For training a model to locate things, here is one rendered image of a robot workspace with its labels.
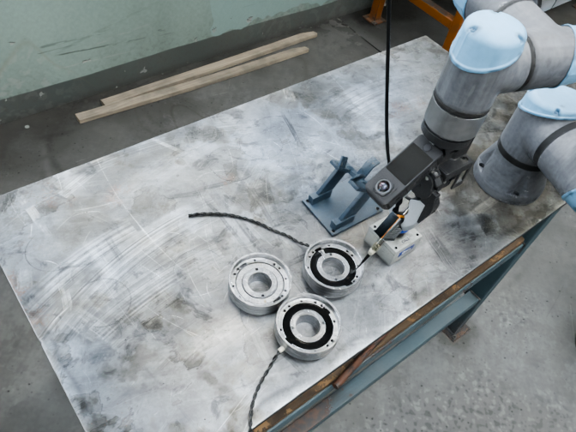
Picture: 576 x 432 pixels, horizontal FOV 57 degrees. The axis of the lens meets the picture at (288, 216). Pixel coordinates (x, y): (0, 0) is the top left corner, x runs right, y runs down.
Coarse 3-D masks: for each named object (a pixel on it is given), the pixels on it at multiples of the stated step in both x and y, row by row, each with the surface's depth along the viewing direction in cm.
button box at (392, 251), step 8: (376, 224) 97; (368, 232) 98; (408, 232) 97; (416, 232) 97; (368, 240) 99; (400, 240) 96; (408, 240) 96; (416, 240) 96; (384, 248) 96; (392, 248) 94; (400, 248) 94; (408, 248) 96; (384, 256) 97; (392, 256) 95; (400, 256) 97; (392, 264) 97
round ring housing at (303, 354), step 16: (288, 304) 86; (320, 304) 87; (304, 320) 87; (320, 320) 85; (336, 320) 86; (304, 336) 83; (320, 336) 83; (336, 336) 84; (288, 352) 82; (304, 352) 80; (320, 352) 81
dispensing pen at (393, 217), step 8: (408, 208) 85; (392, 216) 85; (384, 224) 86; (392, 224) 85; (376, 232) 87; (384, 232) 86; (376, 240) 89; (376, 248) 89; (368, 256) 90; (360, 264) 91
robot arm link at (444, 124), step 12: (432, 96) 70; (432, 108) 69; (432, 120) 70; (444, 120) 68; (456, 120) 67; (468, 120) 67; (480, 120) 68; (444, 132) 69; (456, 132) 68; (468, 132) 69
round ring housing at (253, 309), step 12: (240, 264) 90; (276, 264) 91; (252, 276) 90; (264, 276) 90; (288, 276) 89; (228, 288) 87; (276, 288) 90; (288, 288) 88; (240, 300) 84; (252, 312) 86; (264, 312) 86
